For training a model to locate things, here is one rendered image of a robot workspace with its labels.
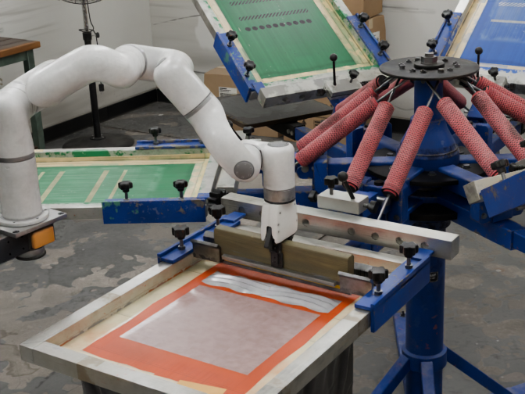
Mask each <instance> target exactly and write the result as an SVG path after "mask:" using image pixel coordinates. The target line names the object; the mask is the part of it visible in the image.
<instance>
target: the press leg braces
mask: <svg viewBox="0 0 525 394"><path fill-rule="evenodd" d="M446 347H447V346H446ZM447 361H448V362H449V363H450V364H452V365H453V366H454V367H456V368H458V369H459V370H461V371H462V372H463V373H464V374H466V375H468V376H469V377H471V378H472V379H473V380H474V381H476V382H478V383H479V384H481V385H482V386H483V387H485V388H486V389H488V390H489V391H490V392H492V393H490V394H519V393H518V392H516V391H514V390H513V389H511V388H510V387H508V388H505V387H503V386H502V385H500V384H499V383H497V382H496V381H495V380H493V379H492V378H490V377H489V376H487V375H486V374H485V373H484V372H482V371H480V370H479V369H478V368H476V367H475V366H473V365H472V364H471V363H469V362H468V361H467V360H465V359H463V358H462V357H461V356H460V355H458V354H457V353H455V352H454V351H452V350H451V349H449V348H448V347H447ZM409 371H410V359H409V358H407V357H406V356H404V355H403V354H402V355H401V356H400V357H399V358H398V359H397V361H396V362H395V363H394V365H393V366H392V367H391V369H390V370H389V371H388V373H386V375H385V376H384V377H383V379H382V380H381V381H380V383H379V384H378V385H377V387H376V388H375V389H374V390H373V391H372V393H371V394H392V393H393V391H394V390H395V389H396V388H397V386H398V385H399V383H400V382H401V381H402V379H403V378H405V376H406V375H407V374H408V372H409ZM420 375H421V385H422V393H423V394H436V392H435V384H434V368H433V362H420Z"/></svg>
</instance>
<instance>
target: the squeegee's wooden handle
mask: <svg viewBox="0 0 525 394"><path fill-rule="evenodd" d="M214 243H215V244H217V245H219V246H220V247H221V256H222V255H223V254H227V255H231V256H236V257H241V258H244V259H247V260H253V261H256V262H260V263H265V264H269V265H271V253H270V251H269V250H268V249H266V248H264V244H265V241H263V240H262V239H261V234H260V233H255V232H252V231H246V230H241V229H238V228H235V227H228V226H224V225H221V224H219V225H218V226H216V227H215V228H214ZM281 252H282V253H283V264H284V267H283V268H285V269H288V270H294V271H297V272H301V273H305V274H311V275H314V276H317V277H321V278H326V279H330V280H334V281H337V285H340V276H339V275H338V271H340V272H345V273H348V274H354V256H353V255H352V254H349V253H343V252H339V251H335V250H332V249H325V248H321V247H318V246H314V245H308V244H304V243H301V242H294V241H291V240H287V239H285V240H283V241H282V242H281Z"/></svg>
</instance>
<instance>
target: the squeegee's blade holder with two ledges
mask: <svg viewBox="0 0 525 394"><path fill-rule="evenodd" d="M222 260H228V261H231V262H235V263H240V264H244V265H247V266H250V267H256V268H259V269H263V270H268V271H272V272H275V273H278V274H284V275H288V276H292V277H295V278H301V279H304V280H307V281H313V282H316V283H320V284H323V285H329V286H332V287H335V286H336V285H337V281H334V280H330V279H326V278H321V277H317V276H314V275H311V274H305V273H301V272H297V271H294V270H288V269H285V268H282V269H280V268H276V267H272V266H271V265H269V264H265V263H260V262H256V261H253V260H247V259H244V258H241V257H236V256H231V255H227V254H223V255H222Z"/></svg>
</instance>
